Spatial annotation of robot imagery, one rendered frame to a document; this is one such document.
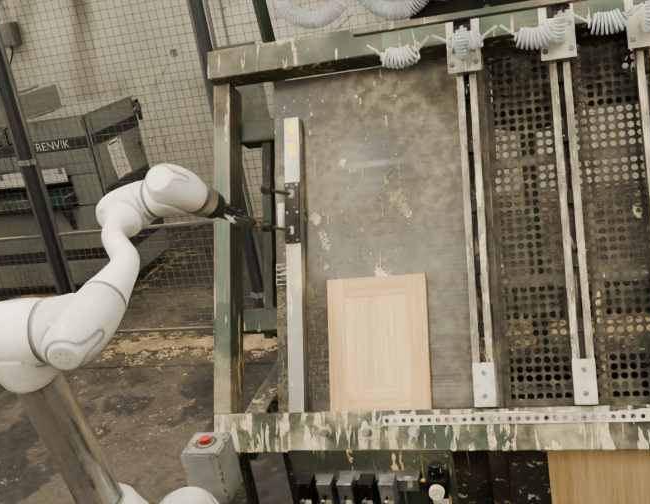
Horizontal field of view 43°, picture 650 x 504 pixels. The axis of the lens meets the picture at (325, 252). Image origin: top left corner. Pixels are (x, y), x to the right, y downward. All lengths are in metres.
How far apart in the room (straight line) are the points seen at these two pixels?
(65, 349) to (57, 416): 0.26
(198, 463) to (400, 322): 0.73
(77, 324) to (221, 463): 0.96
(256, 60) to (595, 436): 1.56
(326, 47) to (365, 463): 1.31
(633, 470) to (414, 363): 0.75
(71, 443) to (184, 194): 0.64
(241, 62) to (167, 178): 0.89
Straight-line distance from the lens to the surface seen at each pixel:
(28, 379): 1.76
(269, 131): 2.86
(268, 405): 2.91
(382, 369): 2.55
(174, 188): 2.04
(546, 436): 2.45
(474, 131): 2.57
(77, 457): 1.91
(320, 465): 2.60
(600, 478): 2.81
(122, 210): 2.11
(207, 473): 2.49
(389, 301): 2.56
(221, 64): 2.86
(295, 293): 2.63
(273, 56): 2.79
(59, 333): 1.63
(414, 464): 2.53
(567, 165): 2.55
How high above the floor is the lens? 2.17
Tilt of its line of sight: 19 degrees down
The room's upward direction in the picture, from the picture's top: 10 degrees counter-clockwise
